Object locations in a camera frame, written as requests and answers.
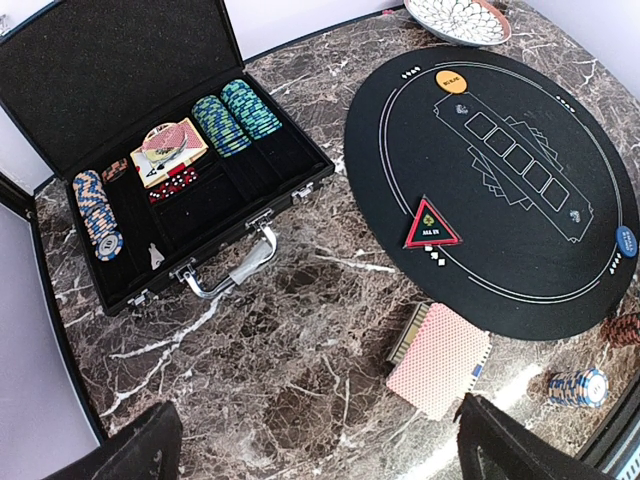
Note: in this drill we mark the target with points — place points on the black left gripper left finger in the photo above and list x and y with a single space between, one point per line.
147 448

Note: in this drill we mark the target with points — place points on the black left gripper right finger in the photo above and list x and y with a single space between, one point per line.
520 454

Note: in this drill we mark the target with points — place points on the brown white chip stack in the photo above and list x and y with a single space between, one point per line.
622 331

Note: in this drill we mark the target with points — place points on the red triangular all-in button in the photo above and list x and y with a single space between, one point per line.
430 228

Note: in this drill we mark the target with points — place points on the blue small blind button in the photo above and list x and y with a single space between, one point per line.
626 242

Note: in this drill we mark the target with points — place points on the orange big blind button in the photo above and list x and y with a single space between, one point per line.
451 82

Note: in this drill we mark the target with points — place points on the red playing card deck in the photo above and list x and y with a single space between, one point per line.
439 359

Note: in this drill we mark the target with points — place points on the blue white chip stack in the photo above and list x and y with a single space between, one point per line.
586 388

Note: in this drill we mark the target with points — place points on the blue tan chip row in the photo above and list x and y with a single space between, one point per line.
97 215

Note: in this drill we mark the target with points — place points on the round black poker mat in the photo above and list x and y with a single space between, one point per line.
519 168

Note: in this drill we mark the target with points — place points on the red dice row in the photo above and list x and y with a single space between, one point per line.
172 186

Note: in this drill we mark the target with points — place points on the brown chip row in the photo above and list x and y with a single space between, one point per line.
115 171

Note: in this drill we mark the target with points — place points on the black poker chip case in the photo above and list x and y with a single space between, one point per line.
86 81

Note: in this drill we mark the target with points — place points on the boxed card deck in case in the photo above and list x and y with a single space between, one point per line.
167 149

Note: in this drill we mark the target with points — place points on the green chip row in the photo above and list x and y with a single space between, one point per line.
224 132

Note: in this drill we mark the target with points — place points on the teal chip row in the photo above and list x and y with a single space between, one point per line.
249 109

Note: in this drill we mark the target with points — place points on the patterned ceramic plate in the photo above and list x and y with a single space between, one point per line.
462 22

